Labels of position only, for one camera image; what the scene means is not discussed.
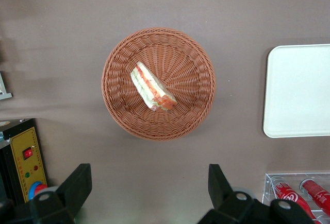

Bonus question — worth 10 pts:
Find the triangle sandwich with filling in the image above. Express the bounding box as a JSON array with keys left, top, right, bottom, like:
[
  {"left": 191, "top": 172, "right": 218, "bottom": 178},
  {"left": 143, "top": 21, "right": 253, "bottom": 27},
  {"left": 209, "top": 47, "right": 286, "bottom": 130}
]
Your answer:
[{"left": 130, "top": 61, "right": 178, "bottom": 112}]

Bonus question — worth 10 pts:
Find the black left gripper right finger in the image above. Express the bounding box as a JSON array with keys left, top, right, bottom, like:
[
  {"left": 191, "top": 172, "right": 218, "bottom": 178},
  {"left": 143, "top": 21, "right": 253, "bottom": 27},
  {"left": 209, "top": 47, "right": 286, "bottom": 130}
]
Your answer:
[{"left": 198, "top": 164, "right": 315, "bottom": 224}]

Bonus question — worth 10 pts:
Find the round brown wicker basket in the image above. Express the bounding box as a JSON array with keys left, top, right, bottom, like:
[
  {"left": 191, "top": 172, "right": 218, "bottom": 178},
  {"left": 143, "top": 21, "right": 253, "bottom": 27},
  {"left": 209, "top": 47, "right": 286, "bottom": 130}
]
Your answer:
[{"left": 101, "top": 27, "right": 217, "bottom": 142}]

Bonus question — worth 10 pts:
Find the clear acrylic bottle rack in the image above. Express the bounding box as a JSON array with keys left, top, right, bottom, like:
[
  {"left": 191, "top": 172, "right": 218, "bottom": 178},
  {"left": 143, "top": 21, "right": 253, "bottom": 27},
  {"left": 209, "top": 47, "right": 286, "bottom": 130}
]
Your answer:
[{"left": 261, "top": 172, "right": 330, "bottom": 224}]

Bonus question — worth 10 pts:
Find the red cola bottle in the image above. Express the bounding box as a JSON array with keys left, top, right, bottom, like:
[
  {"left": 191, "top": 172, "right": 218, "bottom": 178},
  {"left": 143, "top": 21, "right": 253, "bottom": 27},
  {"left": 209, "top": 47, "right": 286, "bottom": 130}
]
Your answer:
[
  {"left": 299, "top": 179, "right": 330, "bottom": 216},
  {"left": 272, "top": 182, "right": 322, "bottom": 224}
]

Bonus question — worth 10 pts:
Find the black food warmer yellow panel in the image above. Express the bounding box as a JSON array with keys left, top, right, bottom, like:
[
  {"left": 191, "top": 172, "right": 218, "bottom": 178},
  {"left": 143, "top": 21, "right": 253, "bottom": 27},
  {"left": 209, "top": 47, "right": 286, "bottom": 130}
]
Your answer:
[{"left": 0, "top": 118, "right": 49, "bottom": 204}]

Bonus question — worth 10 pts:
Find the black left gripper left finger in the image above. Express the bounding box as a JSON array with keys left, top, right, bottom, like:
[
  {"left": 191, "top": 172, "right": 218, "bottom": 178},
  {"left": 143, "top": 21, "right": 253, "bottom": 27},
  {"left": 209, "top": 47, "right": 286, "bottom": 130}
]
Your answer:
[{"left": 29, "top": 163, "right": 93, "bottom": 224}]

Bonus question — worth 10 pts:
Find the cream rectangular plastic tray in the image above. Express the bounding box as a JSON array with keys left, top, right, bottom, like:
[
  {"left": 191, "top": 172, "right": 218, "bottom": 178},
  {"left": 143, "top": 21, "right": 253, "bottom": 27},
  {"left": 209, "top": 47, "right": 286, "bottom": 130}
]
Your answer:
[{"left": 262, "top": 44, "right": 330, "bottom": 139}]

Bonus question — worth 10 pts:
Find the brown tablecloth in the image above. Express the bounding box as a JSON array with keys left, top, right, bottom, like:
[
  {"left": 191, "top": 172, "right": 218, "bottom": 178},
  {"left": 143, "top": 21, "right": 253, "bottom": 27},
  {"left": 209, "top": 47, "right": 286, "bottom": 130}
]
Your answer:
[{"left": 0, "top": 0, "right": 330, "bottom": 224}]

